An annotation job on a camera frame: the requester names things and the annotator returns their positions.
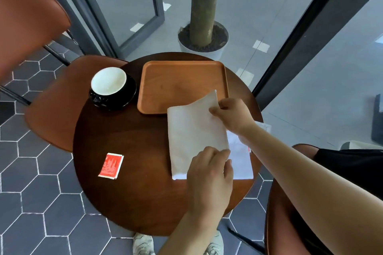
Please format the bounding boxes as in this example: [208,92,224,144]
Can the person's right hand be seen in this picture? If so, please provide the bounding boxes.
[208,98,258,136]

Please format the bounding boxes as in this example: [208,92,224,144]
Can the person's left hand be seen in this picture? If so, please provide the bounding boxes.
[186,146,234,217]

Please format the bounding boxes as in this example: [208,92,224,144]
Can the white cloth napkin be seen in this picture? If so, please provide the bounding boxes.
[167,89,230,180]

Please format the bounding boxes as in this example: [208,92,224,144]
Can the person's right forearm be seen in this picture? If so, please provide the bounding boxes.
[238,123,383,255]

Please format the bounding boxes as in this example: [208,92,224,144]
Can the person's left forearm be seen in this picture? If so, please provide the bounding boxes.
[157,211,224,255]

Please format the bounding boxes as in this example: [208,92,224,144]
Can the white paper sheet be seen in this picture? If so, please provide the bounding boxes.
[173,121,272,180]

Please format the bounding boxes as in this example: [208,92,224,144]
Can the wooden serving tray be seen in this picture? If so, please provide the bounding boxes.
[137,61,230,115]

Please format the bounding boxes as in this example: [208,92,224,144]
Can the white round planter pot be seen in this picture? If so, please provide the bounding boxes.
[178,21,229,62]

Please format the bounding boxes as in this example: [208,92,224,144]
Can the brown wooden chair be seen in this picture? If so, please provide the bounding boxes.
[0,0,129,152]
[227,178,303,255]

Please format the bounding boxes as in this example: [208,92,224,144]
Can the person's right white shoe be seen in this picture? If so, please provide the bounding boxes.
[203,231,224,255]

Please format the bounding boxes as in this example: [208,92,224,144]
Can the person's white shoe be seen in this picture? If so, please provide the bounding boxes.
[132,233,156,255]
[203,231,224,255]

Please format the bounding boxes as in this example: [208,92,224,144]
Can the person's right leg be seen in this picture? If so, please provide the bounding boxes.
[292,144,319,161]

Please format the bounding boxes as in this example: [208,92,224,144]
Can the black saucer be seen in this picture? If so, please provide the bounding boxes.
[89,73,137,111]

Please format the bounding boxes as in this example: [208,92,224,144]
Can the tree trunk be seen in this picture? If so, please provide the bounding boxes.
[189,0,221,48]

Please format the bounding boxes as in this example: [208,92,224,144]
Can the white ceramic cup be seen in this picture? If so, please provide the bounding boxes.
[91,67,127,96]

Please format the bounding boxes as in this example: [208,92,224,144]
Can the person's left white shoe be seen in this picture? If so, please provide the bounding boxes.
[132,233,156,255]

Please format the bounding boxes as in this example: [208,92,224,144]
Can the red sachet packet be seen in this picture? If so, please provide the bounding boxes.
[98,153,124,180]

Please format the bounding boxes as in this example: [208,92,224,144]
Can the black shorts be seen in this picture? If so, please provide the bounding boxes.
[290,148,383,255]

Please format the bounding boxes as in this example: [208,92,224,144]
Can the dark box outside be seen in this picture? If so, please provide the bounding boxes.
[371,94,383,146]

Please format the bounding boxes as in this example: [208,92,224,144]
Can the grey glass door frame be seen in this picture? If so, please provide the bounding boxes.
[15,0,165,59]

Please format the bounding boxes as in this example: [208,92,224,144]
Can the dark window frame post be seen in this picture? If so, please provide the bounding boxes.
[252,0,383,112]

